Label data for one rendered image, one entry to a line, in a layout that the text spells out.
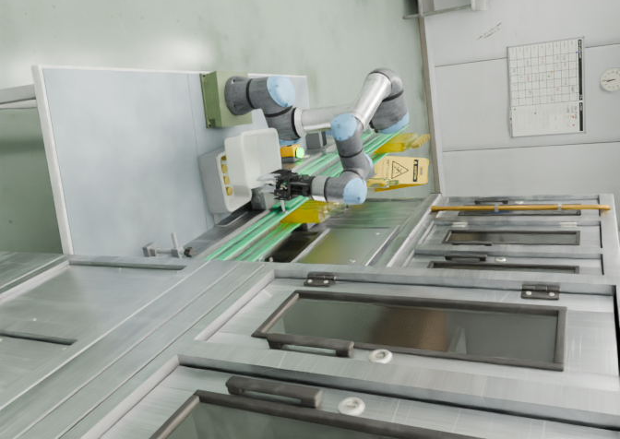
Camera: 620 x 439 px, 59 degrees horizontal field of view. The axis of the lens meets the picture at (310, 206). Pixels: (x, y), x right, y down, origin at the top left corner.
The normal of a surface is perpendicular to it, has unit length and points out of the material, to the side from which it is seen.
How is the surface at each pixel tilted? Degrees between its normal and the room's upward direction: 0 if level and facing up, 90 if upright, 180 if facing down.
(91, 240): 0
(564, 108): 90
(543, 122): 90
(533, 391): 90
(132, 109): 0
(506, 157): 90
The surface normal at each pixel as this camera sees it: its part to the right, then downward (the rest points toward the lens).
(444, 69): -0.43, 0.33
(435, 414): -0.15, -0.95
